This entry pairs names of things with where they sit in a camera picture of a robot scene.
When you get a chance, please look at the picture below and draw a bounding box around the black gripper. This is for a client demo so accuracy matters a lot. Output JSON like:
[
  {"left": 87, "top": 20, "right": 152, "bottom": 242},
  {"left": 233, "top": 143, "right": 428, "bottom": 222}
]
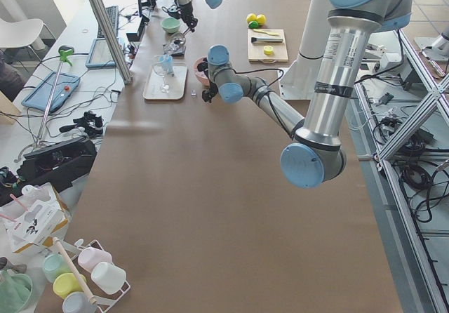
[
  {"left": 201, "top": 82, "right": 218, "bottom": 102},
  {"left": 167, "top": 0, "right": 198, "bottom": 32}
]

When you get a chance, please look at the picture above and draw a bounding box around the steel ice scoop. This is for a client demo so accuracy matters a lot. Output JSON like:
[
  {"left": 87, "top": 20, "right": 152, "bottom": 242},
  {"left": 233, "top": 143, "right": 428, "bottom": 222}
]
[{"left": 167, "top": 28, "right": 190, "bottom": 46}]

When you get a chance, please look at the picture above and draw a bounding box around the light blue cup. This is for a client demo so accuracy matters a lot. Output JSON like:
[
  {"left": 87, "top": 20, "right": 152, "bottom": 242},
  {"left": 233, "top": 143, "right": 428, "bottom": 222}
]
[{"left": 159, "top": 54, "right": 173, "bottom": 74}]

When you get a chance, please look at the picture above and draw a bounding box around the pink plastic cup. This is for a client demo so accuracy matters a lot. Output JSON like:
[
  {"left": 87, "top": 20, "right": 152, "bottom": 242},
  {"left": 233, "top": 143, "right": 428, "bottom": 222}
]
[{"left": 77, "top": 246, "right": 112, "bottom": 272}]

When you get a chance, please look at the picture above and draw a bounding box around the white plastic cup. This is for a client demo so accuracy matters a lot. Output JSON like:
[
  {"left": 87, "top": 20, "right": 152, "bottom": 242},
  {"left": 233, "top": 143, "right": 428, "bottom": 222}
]
[{"left": 91, "top": 262, "right": 126, "bottom": 295}]

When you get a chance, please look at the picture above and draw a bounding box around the green plastic cup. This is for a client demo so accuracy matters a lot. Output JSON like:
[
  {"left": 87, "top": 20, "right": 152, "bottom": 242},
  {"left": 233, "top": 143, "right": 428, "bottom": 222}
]
[{"left": 42, "top": 253, "right": 71, "bottom": 283}]

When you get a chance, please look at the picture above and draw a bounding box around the yellow plastic cup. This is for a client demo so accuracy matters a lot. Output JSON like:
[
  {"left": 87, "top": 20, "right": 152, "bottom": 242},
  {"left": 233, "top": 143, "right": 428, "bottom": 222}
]
[{"left": 53, "top": 272, "right": 83, "bottom": 299}]

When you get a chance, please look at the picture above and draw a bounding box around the grey plastic cup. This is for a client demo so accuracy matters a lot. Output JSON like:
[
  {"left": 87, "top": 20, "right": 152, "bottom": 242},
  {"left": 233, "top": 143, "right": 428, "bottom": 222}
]
[{"left": 62, "top": 292, "right": 97, "bottom": 313}]

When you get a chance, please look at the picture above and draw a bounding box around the pink bowl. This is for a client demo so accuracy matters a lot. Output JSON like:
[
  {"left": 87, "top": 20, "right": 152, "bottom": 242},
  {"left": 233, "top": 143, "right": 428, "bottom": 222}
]
[{"left": 193, "top": 56, "right": 210, "bottom": 86}]

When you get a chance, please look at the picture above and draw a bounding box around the green ceramic bowl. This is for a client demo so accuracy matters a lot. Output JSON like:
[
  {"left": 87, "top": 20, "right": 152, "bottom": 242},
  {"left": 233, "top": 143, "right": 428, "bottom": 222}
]
[{"left": 160, "top": 17, "right": 180, "bottom": 34}]

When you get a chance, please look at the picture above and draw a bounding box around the grey folded cloth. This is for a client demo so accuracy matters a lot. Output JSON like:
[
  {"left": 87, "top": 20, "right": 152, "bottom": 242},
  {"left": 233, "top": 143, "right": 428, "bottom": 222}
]
[{"left": 163, "top": 44, "right": 186, "bottom": 57}]

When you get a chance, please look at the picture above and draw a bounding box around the cream rabbit tray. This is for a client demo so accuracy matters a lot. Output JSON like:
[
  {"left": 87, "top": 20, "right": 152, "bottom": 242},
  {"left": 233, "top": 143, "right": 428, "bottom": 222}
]
[{"left": 142, "top": 62, "right": 188, "bottom": 100}]

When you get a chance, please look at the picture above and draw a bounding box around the clear wine glass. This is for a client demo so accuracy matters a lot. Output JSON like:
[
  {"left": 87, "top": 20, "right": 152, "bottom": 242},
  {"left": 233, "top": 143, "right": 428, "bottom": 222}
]
[{"left": 152, "top": 54, "right": 170, "bottom": 93}]

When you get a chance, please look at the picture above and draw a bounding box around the yellow lemon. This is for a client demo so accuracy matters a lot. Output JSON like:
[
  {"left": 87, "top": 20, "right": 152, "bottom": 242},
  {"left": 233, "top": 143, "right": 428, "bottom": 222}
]
[
  {"left": 256, "top": 14, "right": 267, "bottom": 26},
  {"left": 246, "top": 13, "right": 257, "bottom": 24}
]

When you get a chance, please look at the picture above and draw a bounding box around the green lime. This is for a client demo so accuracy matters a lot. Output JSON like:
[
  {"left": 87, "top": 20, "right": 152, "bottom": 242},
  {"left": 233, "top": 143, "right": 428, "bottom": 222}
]
[{"left": 248, "top": 21, "right": 259, "bottom": 29}]

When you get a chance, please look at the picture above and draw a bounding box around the bamboo cutting board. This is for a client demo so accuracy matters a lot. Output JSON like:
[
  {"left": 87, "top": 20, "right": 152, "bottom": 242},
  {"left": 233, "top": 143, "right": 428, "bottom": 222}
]
[{"left": 247, "top": 29, "right": 289, "bottom": 62}]

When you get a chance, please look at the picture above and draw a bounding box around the half lemon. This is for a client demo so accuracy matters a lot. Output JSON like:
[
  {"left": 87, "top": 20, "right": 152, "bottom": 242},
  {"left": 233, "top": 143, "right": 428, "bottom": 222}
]
[{"left": 264, "top": 46, "right": 274, "bottom": 55}]

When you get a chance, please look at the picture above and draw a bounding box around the black keyboard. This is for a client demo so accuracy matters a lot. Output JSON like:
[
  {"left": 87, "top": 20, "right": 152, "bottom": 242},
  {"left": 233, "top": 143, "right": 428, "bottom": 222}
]
[{"left": 97, "top": 6, "right": 119, "bottom": 39}]

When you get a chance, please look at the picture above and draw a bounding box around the yellow plastic knife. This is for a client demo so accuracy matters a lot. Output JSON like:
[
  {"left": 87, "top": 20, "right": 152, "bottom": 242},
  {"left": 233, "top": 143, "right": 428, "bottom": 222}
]
[{"left": 253, "top": 29, "right": 280, "bottom": 36}]

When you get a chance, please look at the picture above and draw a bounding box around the blue teach pendant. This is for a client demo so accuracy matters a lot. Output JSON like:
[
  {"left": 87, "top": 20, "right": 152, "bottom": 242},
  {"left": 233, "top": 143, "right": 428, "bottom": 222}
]
[
  {"left": 85, "top": 38, "right": 116, "bottom": 69},
  {"left": 21, "top": 72, "right": 81, "bottom": 114}
]

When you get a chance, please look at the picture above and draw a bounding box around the cardboard box with cups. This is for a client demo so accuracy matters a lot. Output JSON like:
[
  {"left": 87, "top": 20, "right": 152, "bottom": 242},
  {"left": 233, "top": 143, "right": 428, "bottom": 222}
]
[{"left": 1, "top": 182, "right": 72, "bottom": 255}]

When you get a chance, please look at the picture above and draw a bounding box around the white wire cup rack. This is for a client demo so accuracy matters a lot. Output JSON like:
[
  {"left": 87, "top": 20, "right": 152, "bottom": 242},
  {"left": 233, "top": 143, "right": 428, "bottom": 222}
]
[{"left": 52, "top": 238, "right": 131, "bottom": 312}]

